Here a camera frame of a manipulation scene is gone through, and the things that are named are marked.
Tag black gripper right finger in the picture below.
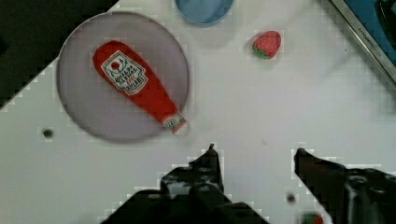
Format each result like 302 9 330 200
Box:
294 148 396 224

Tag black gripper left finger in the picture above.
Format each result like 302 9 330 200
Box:
101 146 268 224

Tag red plush ketchup bottle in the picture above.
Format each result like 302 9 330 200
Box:
92 41 189 134

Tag grey round plate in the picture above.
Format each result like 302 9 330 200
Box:
57 11 190 142

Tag small red strawberry toy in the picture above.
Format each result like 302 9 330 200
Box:
301 213 324 224

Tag pink plush strawberry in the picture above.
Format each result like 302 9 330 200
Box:
252 31 282 60

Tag black microwave oven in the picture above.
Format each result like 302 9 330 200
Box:
327 0 396 82

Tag blue bowl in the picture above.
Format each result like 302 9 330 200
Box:
174 0 235 26

